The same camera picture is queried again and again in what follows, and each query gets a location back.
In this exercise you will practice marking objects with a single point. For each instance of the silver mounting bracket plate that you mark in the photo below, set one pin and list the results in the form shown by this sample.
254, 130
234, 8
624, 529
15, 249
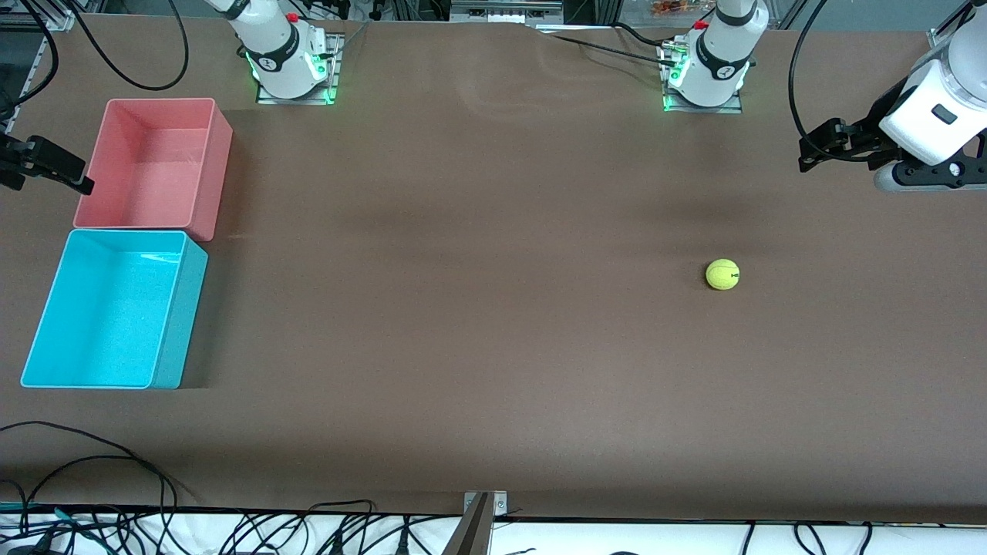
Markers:
501, 505

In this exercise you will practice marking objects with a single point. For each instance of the pink plastic bin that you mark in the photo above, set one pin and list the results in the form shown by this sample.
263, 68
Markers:
154, 166

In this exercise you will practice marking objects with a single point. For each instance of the yellow-green tennis ball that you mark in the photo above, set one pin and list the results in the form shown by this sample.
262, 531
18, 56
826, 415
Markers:
722, 274

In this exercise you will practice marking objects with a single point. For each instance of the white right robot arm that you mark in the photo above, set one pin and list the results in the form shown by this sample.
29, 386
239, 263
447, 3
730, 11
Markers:
274, 46

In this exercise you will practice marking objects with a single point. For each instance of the grey background device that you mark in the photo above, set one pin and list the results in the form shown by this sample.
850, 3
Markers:
505, 11

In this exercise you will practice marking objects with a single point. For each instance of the perforated metal strip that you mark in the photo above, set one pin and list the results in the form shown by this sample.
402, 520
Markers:
35, 77

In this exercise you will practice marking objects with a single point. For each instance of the grey camera post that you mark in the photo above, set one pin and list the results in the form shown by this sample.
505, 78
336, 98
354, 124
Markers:
472, 536

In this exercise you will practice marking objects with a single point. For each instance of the blue plastic bin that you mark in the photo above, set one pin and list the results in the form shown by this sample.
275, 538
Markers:
108, 308

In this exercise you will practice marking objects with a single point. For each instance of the aluminium frame profile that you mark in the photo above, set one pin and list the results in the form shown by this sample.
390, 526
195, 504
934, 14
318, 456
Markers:
38, 19
937, 37

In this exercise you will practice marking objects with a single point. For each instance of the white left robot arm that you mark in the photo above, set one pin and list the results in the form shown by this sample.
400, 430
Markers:
721, 62

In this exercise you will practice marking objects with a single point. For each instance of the clear box with orange items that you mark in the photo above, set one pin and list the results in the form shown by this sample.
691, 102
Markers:
671, 8

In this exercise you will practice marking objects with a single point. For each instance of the white ledge below table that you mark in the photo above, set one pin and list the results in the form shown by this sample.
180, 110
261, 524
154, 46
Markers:
617, 539

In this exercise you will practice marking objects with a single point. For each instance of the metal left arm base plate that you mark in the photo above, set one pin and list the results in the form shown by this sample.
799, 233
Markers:
734, 109

